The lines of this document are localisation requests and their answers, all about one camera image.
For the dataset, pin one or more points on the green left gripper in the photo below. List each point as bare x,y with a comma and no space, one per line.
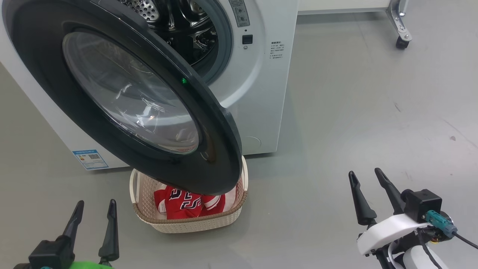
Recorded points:
91,265

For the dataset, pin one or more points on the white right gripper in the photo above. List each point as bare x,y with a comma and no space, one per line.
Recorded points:
388,231

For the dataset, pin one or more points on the red jersey black numbers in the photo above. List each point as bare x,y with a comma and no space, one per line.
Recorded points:
183,205

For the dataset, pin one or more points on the dark round washer door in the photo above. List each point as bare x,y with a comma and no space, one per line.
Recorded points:
56,104

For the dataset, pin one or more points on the red shorts white stripes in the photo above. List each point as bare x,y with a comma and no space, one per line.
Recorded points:
230,200

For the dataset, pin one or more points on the cream perforated laundry basket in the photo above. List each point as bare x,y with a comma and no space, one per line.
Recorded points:
186,226

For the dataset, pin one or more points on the white front-load washing machine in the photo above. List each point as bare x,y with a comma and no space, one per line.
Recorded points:
261,104

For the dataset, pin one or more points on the black door lock socket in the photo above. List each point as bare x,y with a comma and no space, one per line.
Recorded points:
247,39

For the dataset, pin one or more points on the steel washer drum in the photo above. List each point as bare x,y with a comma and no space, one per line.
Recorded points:
186,22

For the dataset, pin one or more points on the blue energy label sticker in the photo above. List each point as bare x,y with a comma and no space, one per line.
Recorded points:
90,160

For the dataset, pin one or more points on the black caster wheel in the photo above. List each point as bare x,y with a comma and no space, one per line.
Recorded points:
402,43

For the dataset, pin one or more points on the white panel base board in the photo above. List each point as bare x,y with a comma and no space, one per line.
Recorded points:
336,5

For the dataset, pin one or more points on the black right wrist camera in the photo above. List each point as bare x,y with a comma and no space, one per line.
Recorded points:
422,205

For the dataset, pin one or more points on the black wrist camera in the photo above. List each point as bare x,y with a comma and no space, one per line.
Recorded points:
50,256
422,205

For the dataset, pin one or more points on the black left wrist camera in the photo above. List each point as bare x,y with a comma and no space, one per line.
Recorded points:
50,256

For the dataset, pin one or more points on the metal caster leg bracket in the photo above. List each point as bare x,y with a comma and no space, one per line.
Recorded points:
399,18

